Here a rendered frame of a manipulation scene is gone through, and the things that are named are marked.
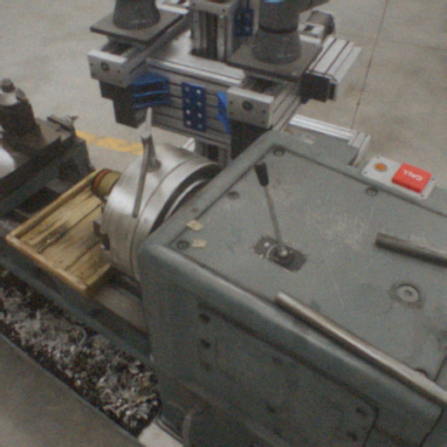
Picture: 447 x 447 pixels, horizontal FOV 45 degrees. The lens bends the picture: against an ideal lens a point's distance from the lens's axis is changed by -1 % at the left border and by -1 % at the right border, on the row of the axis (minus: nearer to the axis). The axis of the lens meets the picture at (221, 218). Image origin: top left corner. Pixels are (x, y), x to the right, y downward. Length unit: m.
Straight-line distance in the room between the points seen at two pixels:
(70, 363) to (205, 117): 0.88
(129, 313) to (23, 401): 1.04
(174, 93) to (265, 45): 0.40
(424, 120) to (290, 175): 2.65
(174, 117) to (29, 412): 1.23
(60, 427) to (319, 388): 1.44
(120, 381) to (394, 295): 0.92
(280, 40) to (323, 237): 0.79
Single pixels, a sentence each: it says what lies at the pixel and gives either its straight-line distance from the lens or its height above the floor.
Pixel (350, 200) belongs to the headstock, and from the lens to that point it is 1.03.
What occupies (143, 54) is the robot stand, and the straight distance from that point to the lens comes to 1.84.
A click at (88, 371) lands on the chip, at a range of 1.57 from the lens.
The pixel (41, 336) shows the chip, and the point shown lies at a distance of 1.70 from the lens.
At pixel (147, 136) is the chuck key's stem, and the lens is 1.06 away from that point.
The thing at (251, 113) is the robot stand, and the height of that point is 1.06.
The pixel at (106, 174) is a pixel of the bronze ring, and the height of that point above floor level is 1.12.
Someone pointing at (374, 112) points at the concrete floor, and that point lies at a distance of 3.64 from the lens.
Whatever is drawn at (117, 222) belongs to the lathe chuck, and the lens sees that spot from 1.11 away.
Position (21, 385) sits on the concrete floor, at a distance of 2.33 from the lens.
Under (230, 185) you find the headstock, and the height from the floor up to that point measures 1.26.
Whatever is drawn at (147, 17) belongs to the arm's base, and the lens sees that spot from 1.83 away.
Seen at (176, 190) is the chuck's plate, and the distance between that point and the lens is 1.09.
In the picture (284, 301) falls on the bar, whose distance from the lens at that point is 0.83.
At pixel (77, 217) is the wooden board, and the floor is 0.89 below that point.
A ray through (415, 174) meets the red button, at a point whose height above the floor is 1.27.
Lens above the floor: 1.94
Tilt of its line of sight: 45 degrees down
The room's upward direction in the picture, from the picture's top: straight up
